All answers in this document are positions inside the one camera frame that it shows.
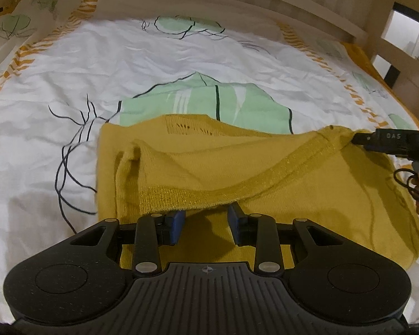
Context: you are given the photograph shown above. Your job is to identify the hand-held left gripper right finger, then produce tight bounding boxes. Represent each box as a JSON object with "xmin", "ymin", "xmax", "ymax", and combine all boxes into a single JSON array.
[{"xmin": 228, "ymin": 203, "xmax": 343, "ymax": 274}]

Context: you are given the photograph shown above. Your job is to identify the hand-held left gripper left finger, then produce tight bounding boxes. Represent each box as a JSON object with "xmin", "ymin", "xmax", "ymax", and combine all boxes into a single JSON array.
[{"xmin": 70, "ymin": 210, "xmax": 186, "ymax": 274}]

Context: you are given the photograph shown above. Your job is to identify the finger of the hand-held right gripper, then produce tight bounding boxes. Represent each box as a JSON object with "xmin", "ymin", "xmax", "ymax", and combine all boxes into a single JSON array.
[{"xmin": 351, "ymin": 131, "xmax": 377, "ymax": 151}]

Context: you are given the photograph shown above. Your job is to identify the yellow knit sweater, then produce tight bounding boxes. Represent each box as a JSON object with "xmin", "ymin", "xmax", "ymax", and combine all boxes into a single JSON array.
[{"xmin": 96, "ymin": 114, "xmax": 419, "ymax": 270}]

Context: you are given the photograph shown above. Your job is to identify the leaf printed bed sheet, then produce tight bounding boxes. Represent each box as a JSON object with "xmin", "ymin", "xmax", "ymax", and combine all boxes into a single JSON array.
[{"xmin": 0, "ymin": 0, "xmax": 419, "ymax": 325}]

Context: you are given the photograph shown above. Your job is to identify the black cable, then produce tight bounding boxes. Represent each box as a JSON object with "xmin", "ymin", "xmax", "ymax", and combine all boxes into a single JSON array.
[{"xmin": 394, "ymin": 168, "xmax": 419, "ymax": 252}]

